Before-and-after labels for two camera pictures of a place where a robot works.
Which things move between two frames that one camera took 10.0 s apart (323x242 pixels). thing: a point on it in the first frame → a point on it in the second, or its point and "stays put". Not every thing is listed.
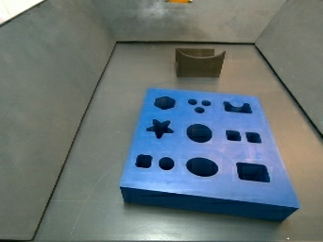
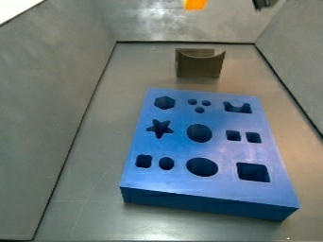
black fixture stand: [197, 62] stays put
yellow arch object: [178, 1] → [194, 5]
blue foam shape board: [204, 152] stays put
